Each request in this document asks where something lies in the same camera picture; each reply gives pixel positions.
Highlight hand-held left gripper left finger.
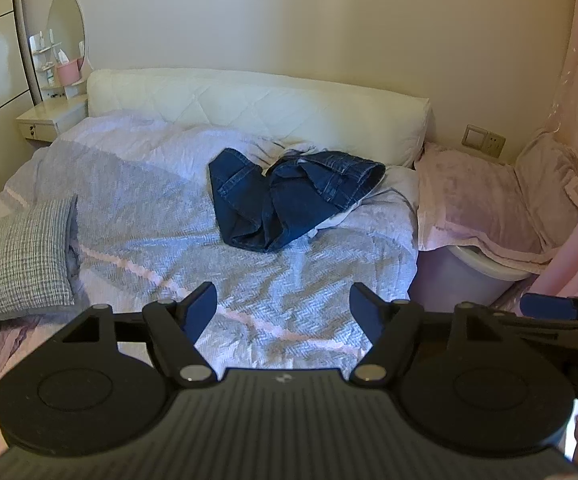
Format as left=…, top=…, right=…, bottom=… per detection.
left=59, top=282, right=218, bottom=387

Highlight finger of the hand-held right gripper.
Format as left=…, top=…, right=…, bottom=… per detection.
left=521, top=292, right=578, bottom=321
left=489, top=310, right=578, bottom=336

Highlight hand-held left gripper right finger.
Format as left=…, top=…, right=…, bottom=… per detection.
left=349, top=282, right=520, bottom=387

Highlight dark blue jeans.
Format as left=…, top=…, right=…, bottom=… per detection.
left=208, top=148, right=387, bottom=253

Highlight white plastic tub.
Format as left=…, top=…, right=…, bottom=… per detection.
left=416, top=245, right=534, bottom=306

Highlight pink fleece blanket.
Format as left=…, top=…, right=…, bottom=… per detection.
left=414, top=130, right=578, bottom=276

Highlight grey checked pillow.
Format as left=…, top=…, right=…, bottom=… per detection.
left=0, top=194, right=81, bottom=331

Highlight white quilted headboard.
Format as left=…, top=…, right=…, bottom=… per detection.
left=86, top=69, right=432, bottom=168

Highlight cream nightstand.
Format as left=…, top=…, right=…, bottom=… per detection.
left=16, top=96, right=90, bottom=143

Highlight pink box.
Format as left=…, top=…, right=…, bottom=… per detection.
left=55, top=57, right=80, bottom=86

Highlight small white shelf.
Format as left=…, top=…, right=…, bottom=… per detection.
left=28, top=30, right=90, bottom=103

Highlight round mirror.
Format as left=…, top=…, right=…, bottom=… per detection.
left=45, top=0, right=86, bottom=68

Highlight wall socket plate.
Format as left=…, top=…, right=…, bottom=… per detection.
left=484, top=131, right=506, bottom=157

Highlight wall switch plate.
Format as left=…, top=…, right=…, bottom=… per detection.
left=462, top=124, right=488, bottom=150

